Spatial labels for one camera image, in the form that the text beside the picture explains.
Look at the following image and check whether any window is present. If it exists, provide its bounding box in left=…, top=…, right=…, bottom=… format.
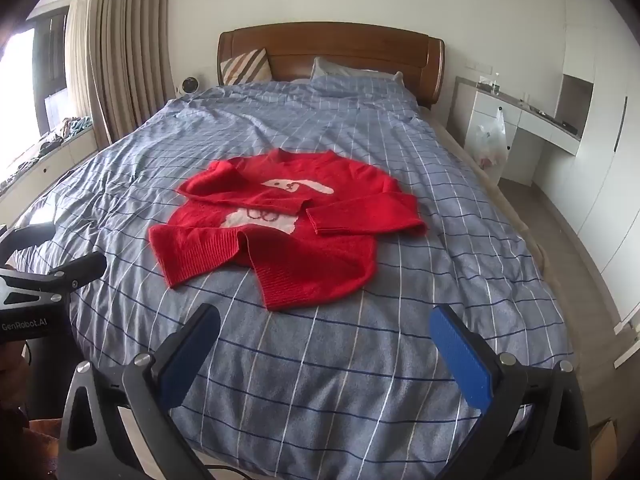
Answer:
left=0, top=10, right=68, bottom=136

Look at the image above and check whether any wooden headboard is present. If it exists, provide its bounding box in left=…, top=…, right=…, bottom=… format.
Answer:
left=217, top=21, right=446, bottom=107

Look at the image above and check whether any beige pleated curtain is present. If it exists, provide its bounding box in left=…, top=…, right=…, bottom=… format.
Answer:
left=87, top=0, right=176, bottom=148

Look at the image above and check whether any white sheer curtain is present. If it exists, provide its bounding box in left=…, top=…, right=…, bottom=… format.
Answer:
left=65, top=0, right=93, bottom=121

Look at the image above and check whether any cardboard box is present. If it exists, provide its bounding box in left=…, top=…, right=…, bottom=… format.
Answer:
left=590, top=417, right=621, bottom=480

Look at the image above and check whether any grey checked duvet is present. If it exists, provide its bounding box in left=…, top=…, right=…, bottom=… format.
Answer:
left=10, top=80, right=576, bottom=480

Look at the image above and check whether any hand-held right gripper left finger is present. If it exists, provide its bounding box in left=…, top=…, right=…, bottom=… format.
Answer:
left=59, top=303, right=222, bottom=480

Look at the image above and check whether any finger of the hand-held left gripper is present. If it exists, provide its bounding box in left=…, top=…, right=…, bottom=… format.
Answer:
left=10, top=251, right=108, bottom=293
left=0, top=222, right=57, bottom=267

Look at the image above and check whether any white desk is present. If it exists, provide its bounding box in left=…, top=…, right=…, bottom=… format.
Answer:
left=450, top=76, right=583, bottom=188

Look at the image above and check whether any white wardrobe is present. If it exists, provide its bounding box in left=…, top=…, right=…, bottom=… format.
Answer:
left=530, top=0, right=640, bottom=321

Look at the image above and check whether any pile of assorted clothes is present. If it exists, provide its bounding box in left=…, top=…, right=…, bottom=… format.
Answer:
left=0, top=116, right=93, bottom=191

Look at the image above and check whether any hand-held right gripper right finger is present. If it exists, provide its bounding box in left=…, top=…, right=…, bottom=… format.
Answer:
left=429, top=304, right=593, bottom=480

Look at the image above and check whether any white plastic bag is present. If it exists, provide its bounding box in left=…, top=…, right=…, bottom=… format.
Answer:
left=474, top=107, right=507, bottom=170

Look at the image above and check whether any striped cushion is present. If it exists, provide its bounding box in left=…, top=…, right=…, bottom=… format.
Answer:
left=220, top=48, right=273, bottom=86

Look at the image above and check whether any grey pillow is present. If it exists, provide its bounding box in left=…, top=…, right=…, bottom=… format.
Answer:
left=310, top=57, right=405, bottom=83

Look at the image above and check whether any red knitted sweater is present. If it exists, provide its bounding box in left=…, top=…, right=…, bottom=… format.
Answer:
left=148, top=148, right=427, bottom=311

